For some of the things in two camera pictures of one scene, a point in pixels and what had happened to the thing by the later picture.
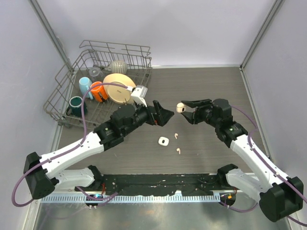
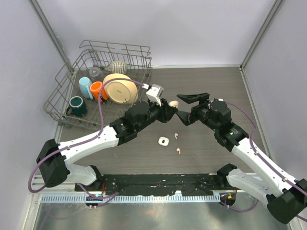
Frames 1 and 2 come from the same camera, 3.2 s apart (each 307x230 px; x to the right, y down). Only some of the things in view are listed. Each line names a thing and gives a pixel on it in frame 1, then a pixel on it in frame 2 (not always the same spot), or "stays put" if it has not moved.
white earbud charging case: [163, 141] stays put
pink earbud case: [181, 108] -> [173, 103]
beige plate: [116, 93] stays put
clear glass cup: [94, 71] stays put
